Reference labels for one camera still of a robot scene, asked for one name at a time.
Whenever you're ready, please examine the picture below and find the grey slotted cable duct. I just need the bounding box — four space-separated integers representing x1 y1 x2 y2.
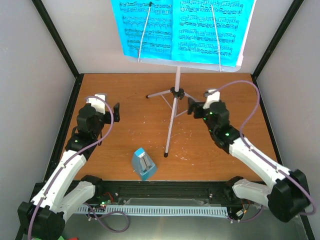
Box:
74 203 230 216

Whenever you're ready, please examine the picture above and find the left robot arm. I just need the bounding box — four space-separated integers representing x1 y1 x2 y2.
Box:
17 97 120 240

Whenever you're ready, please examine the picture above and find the blue metronome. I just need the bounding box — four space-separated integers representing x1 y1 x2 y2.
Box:
131 147 157 181

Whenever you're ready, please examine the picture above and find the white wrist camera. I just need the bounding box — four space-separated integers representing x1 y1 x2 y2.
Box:
202 88 220 110
85 93 107 115

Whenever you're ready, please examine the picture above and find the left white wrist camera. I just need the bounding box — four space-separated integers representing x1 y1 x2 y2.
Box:
85 93 107 115

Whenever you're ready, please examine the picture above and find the blue sheet music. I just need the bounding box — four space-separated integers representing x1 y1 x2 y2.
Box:
171 0 256 68
111 0 173 60

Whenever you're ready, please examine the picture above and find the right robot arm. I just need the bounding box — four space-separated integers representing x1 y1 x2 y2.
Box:
187 98 311 223

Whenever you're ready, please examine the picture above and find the white tripod music stand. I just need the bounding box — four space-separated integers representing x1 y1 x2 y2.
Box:
126 56 242 158

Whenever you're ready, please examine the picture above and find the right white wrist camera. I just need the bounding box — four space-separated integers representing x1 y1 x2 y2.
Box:
202 88 220 110

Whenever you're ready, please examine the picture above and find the black aluminium frame rail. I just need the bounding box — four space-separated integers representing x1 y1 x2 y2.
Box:
32 181 300 208

